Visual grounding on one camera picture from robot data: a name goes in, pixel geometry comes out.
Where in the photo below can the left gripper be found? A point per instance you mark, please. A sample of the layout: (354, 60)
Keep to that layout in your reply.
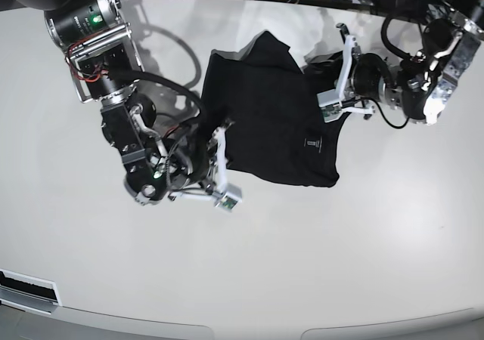
(370, 76)

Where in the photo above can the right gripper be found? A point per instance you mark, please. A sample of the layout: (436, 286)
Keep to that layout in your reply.
(194, 165)

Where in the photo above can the black t-shirt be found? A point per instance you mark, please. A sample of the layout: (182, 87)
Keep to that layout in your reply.
(278, 132)

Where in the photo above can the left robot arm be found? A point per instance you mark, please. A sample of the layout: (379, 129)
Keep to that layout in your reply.
(451, 33)

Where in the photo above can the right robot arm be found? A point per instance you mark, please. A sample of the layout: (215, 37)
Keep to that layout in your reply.
(105, 66)

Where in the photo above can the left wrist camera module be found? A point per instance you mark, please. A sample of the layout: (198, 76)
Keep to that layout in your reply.
(330, 105)

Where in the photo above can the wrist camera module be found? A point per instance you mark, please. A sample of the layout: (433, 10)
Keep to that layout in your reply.
(229, 198)
(330, 105)

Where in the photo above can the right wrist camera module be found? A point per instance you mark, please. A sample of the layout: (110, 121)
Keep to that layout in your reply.
(229, 198)

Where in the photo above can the table cable grommet slot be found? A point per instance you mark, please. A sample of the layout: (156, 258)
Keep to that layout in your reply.
(30, 294)

